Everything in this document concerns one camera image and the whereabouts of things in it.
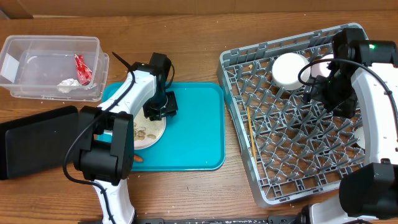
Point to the orange carrot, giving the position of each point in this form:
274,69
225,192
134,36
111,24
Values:
138,158

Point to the teal serving tray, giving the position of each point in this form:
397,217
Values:
194,139

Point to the white bowl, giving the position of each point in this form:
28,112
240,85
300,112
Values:
285,70

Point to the white cup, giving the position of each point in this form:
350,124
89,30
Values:
359,134

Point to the pink round plate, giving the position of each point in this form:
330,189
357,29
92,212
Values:
141,120

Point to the grey dishwasher rack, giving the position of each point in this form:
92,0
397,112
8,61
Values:
301,149

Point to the red snack wrapper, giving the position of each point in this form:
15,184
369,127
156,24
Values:
84,73

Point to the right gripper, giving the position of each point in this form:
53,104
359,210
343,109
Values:
314,94

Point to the pink bowl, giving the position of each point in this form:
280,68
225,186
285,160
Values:
320,69

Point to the pile of peanut shells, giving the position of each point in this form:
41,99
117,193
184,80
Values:
144,132

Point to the black plastic tray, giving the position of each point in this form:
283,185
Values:
38,142

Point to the clear plastic bin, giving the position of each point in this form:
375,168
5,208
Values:
33,65

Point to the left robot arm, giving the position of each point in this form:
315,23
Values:
104,148

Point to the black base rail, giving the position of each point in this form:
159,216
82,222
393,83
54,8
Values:
273,219

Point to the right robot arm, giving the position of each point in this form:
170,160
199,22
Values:
363,74

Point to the wooden chopstick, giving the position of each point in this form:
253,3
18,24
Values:
253,146

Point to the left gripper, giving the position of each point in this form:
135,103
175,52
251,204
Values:
170,110

